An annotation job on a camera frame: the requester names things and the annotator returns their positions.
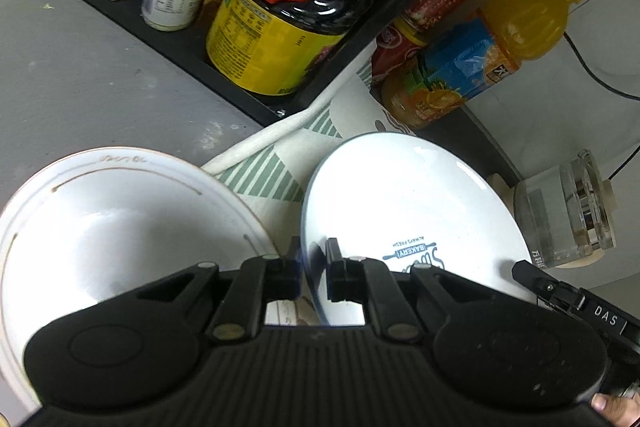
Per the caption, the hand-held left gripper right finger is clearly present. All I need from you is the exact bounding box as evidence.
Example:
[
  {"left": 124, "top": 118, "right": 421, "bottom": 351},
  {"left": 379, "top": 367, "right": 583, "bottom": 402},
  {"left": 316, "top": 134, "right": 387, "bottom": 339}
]
[{"left": 324, "top": 236, "right": 507, "bottom": 342}]

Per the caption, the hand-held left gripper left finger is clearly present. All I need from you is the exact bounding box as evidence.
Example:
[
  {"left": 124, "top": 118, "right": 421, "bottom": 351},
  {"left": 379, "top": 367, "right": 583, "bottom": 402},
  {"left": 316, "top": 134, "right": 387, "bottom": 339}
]
[{"left": 94, "top": 235, "right": 303, "bottom": 342}]

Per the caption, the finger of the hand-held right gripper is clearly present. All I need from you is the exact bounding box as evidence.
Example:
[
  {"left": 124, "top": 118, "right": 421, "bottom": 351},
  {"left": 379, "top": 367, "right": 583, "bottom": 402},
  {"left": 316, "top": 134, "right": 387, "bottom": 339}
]
[{"left": 512, "top": 259, "right": 587, "bottom": 314}]

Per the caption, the white deep plate blue print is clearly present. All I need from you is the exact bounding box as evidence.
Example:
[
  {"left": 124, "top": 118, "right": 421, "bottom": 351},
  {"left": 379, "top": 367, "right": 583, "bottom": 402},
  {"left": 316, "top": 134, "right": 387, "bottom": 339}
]
[{"left": 299, "top": 132, "right": 531, "bottom": 328}]

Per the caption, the large white flower plate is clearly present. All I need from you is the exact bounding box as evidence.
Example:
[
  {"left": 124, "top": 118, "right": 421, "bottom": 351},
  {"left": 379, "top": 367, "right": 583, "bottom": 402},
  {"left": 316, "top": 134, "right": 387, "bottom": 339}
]
[{"left": 0, "top": 146, "right": 281, "bottom": 413}]

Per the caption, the person's right hand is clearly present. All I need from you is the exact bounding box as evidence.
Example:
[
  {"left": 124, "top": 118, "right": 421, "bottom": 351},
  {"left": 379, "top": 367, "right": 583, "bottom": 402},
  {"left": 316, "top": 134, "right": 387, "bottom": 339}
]
[{"left": 589, "top": 394, "right": 640, "bottom": 427}]

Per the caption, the glass electric kettle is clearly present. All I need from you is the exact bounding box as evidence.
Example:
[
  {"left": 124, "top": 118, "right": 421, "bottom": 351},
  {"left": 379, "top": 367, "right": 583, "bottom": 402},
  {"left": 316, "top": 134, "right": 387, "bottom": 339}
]
[{"left": 513, "top": 150, "right": 619, "bottom": 269}]

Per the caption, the patterned tasselled table mat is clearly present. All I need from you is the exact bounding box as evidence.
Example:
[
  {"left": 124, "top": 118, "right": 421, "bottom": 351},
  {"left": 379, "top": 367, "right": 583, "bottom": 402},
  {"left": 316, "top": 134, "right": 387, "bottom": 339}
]
[{"left": 201, "top": 41, "right": 401, "bottom": 328}]

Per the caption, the orange juice bottle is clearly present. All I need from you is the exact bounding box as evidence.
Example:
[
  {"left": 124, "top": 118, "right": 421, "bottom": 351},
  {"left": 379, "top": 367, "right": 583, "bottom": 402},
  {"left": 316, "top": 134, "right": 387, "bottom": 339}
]
[{"left": 379, "top": 0, "right": 587, "bottom": 130}]

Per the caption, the black metal shelf rack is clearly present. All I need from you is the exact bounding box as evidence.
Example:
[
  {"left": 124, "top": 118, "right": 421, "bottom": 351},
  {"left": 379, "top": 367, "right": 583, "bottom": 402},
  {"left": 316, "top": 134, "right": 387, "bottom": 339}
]
[{"left": 42, "top": 0, "right": 494, "bottom": 128}]

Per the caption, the black power cable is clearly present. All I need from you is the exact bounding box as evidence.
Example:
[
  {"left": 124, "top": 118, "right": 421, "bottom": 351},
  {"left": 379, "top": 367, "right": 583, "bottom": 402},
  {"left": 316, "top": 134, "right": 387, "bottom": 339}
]
[{"left": 474, "top": 0, "right": 640, "bottom": 100}]

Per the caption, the large oil bottle red handle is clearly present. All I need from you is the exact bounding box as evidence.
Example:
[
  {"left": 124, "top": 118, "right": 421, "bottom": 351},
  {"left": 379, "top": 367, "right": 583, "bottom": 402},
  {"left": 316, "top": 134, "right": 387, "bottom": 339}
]
[{"left": 205, "top": 0, "right": 396, "bottom": 97}]

